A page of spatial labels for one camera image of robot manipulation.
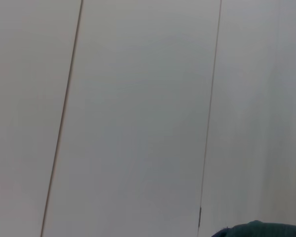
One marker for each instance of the dark teal zipper bag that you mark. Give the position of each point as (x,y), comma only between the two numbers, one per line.
(261,230)

